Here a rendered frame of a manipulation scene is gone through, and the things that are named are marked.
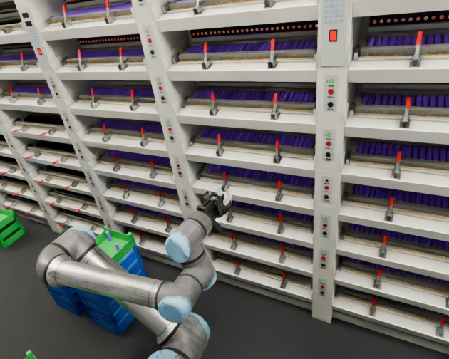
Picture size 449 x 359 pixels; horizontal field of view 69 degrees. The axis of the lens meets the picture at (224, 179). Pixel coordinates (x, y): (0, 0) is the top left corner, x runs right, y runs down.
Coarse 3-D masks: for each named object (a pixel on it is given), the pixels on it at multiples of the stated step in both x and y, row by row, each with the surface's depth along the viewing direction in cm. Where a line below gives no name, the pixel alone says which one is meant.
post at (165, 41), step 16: (144, 16) 124; (160, 32) 126; (176, 32) 134; (144, 48) 132; (160, 48) 128; (160, 64) 132; (176, 96) 141; (160, 112) 145; (176, 128) 146; (176, 144) 151; (176, 176) 162; (192, 192) 163; (192, 208) 169; (208, 256) 189
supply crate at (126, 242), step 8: (104, 232) 181; (112, 232) 182; (96, 240) 177; (104, 240) 182; (112, 240) 181; (120, 240) 180; (128, 240) 178; (104, 248) 176; (112, 248) 176; (120, 248) 175; (128, 248) 172; (112, 256) 162; (120, 256) 167
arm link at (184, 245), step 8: (184, 224) 106; (192, 224) 106; (200, 224) 107; (176, 232) 103; (184, 232) 103; (192, 232) 104; (200, 232) 106; (168, 240) 102; (176, 240) 100; (184, 240) 101; (192, 240) 103; (200, 240) 106; (168, 248) 103; (176, 248) 101; (184, 248) 100; (192, 248) 102; (200, 248) 105; (176, 256) 102; (184, 256) 101; (192, 256) 103
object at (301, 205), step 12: (204, 168) 168; (192, 180) 161; (216, 180) 160; (204, 192) 160; (216, 192) 156; (240, 192) 151; (252, 192) 149; (264, 192) 147; (300, 192) 142; (264, 204) 146; (276, 204) 143; (288, 204) 139; (300, 204) 138; (312, 204) 136
